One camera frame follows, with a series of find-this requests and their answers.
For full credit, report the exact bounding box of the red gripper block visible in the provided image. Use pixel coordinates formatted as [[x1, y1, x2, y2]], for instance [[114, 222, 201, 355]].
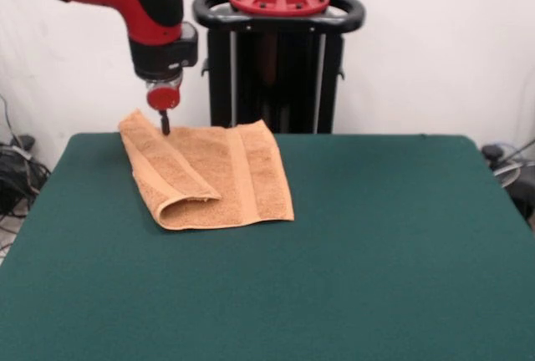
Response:
[[145, 79, 183, 137]]

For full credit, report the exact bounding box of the orange terry towel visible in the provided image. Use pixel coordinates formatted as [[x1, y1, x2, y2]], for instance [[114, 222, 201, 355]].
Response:
[[118, 108, 296, 231]]

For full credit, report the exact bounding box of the dark green table cloth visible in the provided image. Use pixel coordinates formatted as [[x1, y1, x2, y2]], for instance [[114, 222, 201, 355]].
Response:
[[0, 132, 535, 361]]

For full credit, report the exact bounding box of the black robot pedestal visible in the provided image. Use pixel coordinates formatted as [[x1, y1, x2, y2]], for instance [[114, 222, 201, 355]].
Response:
[[191, 0, 368, 135]]

